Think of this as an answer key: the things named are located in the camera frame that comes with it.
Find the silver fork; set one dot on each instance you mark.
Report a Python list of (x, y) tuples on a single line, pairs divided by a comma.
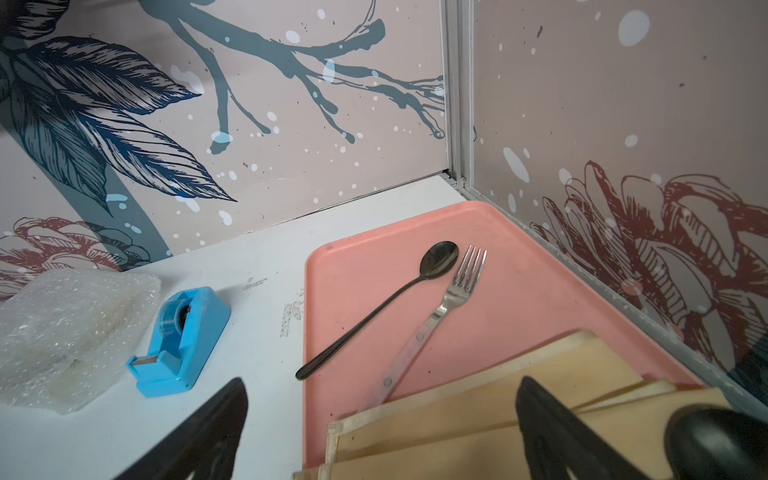
[(458, 293)]

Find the black spoon on tray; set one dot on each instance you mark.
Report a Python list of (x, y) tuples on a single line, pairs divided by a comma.
[(436, 262)]

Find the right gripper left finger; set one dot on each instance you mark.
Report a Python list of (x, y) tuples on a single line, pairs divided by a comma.
[(204, 446)]

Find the pink tray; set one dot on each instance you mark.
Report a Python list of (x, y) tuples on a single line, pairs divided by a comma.
[(524, 298)]

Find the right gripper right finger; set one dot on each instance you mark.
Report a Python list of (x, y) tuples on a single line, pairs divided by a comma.
[(558, 445)]

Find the blue tape dispenser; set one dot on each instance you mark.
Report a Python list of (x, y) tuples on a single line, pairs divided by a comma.
[(187, 329)]

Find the clear bubble wrap sheet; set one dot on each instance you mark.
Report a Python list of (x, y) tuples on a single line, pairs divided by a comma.
[(67, 335)]

